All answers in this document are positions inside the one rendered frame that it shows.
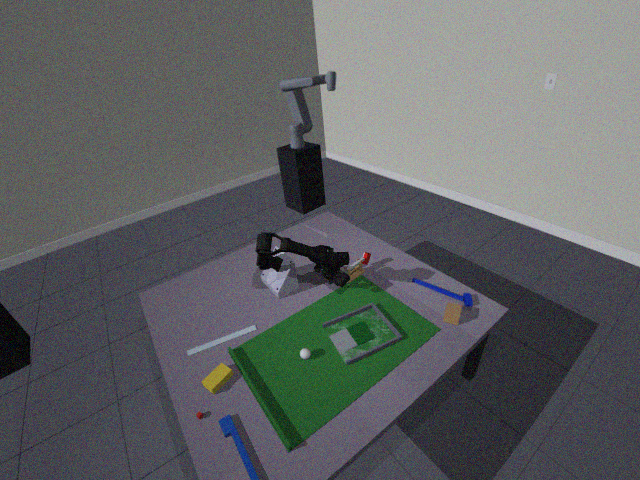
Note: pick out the green mat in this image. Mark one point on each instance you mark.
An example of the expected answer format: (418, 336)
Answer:
(304, 394)

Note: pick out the yellow rectangular block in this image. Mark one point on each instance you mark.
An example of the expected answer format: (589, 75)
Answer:
(217, 378)

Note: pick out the tan cube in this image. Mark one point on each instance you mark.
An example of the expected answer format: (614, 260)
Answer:
(452, 314)

